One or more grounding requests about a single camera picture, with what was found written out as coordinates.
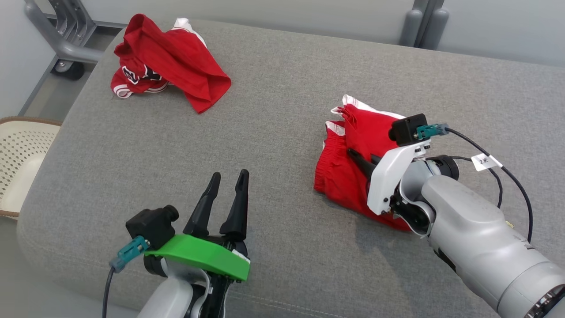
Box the cream perforated laundry basket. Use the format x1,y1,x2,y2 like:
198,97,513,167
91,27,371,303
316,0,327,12
0,116,62,220

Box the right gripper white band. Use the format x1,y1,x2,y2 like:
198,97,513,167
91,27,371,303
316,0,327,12
347,139,431,217

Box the grey metal stand frame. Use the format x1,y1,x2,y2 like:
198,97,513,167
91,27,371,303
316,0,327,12
24,0,104,64

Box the teal cable connector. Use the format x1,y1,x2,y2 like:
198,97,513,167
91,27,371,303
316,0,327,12
109,235,151,272
415,123,450,140

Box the red white basketball shorts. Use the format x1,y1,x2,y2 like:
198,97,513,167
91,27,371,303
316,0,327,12
313,94,418,232

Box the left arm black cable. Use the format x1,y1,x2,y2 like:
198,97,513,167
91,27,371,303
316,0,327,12
102,267,116,318

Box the left teal cable connector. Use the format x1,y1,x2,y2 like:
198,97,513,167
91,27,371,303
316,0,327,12
109,235,151,272

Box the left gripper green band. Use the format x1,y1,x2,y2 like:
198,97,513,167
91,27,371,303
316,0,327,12
145,169,251,282

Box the grey partition post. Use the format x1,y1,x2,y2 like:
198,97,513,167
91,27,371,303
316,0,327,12
419,0,450,50
399,0,426,47

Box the white cable label tag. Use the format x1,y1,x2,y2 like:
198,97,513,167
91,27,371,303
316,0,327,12
471,152,504,172

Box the black caster wheel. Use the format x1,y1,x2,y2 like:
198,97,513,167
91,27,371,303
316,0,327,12
52,60,85,81

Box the right teal cable connector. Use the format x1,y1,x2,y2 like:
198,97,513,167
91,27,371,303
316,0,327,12
415,123,450,140

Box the red basketball jersey with lettering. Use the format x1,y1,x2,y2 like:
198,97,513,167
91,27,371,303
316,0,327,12
110,13,232,114

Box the right camera black cable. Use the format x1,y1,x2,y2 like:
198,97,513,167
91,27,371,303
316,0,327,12
445,127,534,243

